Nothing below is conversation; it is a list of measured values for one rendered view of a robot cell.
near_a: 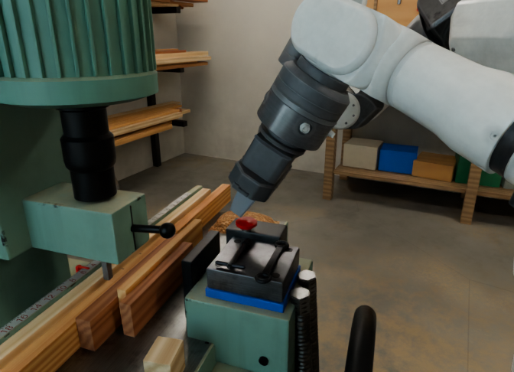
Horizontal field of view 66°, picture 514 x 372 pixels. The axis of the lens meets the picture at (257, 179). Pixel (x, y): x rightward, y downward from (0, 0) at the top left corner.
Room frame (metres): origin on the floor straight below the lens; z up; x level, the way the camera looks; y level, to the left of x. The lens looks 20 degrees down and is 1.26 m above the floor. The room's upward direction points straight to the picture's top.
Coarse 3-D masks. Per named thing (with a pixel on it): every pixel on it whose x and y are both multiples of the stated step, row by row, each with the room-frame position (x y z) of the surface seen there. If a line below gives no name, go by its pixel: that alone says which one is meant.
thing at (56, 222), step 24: (48, 192) 0.48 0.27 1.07; (72, 192) 0.48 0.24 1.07; (120, 192) 0.48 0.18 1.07; (48, 216) 0.45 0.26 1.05; (72, 216) 0.43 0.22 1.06; (96, 216) 0.42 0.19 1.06; (120, 216) 0.43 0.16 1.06; (144, 216) 0.47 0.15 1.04; (48, 240) 0.45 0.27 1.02; (72, 240) 0.44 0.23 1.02; (96, 240) 0.42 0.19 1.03; (120, 240) 0.42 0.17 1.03; (144, 240) 0.47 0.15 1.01
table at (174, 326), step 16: (208, 224) 0.73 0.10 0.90; (224, 240) 0.66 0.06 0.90; (176, 304) 0.47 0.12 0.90; (160, 320) 0.44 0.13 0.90; (176, 320) 0.44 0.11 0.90; (112, 336) 0.41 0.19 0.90; (128, 336) 0.41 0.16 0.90; (144, 336) 0.41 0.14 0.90; (176, 336) 0.41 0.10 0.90; (80, 352) 0.38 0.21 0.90; (96, 352) 0.38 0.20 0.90; (112, 352) 0.38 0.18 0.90; (128, 352) 0.38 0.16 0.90; (144, 352) 0.38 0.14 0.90; (192, 352) 0.38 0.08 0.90; (208, 352) 0.38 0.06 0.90; (64, 368) 0.36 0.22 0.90; (80, 368) 0.36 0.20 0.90; (96, 368) 0.36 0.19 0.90; (112, 368) 0.36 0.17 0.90; (128, 368) 0.36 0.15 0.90; (192, 368) 0.36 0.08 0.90; (208, 368) 0.38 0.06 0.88; (224, 368) 0.39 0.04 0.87; (240, 368) 0.39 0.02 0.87
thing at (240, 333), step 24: (312, 264) 0.49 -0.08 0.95; (192, 312) 0.41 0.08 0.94; (216, 312) 0.39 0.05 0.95; (240, 312) 0.38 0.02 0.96; (264, 312) 0.38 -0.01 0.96; (288, 312) 0.38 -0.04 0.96; (192, 336) 0.41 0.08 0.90; (216, 336) 0.39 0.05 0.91; (240, 336) 0.38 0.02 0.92; (264, 336) 0.38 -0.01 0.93; (288, 336) 0.37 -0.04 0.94; (216, 360) 0.40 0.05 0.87; (240, 360) 0.38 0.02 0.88; (264, 360) 0.37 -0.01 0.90; (288, 360) 0.37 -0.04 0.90
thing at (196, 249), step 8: (216, 232) 0.51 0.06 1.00; (200, 240) 0.49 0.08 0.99; (208, 240) 0.49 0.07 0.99; (216, 240) 0.51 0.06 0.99; (200, 248) 0.47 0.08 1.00; (208, 248) 0.48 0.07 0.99; (216, 248) 0.51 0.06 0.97; (192, 256) 0.45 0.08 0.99; (200, 256) 0.46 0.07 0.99; (208, 256) 0.48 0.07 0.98; (184, 264) 0.44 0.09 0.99; (192, 264) 0.43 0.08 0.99; (200, 264) 0.46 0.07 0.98; (208, 264) 0.48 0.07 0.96; (184, 272) 0.44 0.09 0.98; (192, 272) 0.43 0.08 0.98; (200, 272) 0.45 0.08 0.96; (184, 280) 0.44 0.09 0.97; (192, 280) 0.43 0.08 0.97; (184, 288) 0.44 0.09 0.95; (192, 288) 0.43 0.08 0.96; (184, 296) 0.44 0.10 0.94; (184, 304) 0.44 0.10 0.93
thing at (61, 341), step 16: (224, 192) 0.82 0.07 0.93; (208, 208) 0.74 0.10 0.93; (176, 224) 0.65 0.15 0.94; (160, 240) 0.59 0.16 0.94; (80, 304) 0.42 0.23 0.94; (64, 320) 0.39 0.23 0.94; (48, 336) 0.36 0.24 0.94; (64, 336) 0.37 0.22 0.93; (32, 352) 0.34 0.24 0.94; (48, 352) 0.35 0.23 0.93; (64, 352) 0.37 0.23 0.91; (16, 368) 0.32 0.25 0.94; (32, 368) 0.33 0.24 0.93; (48, 368) 0.34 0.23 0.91
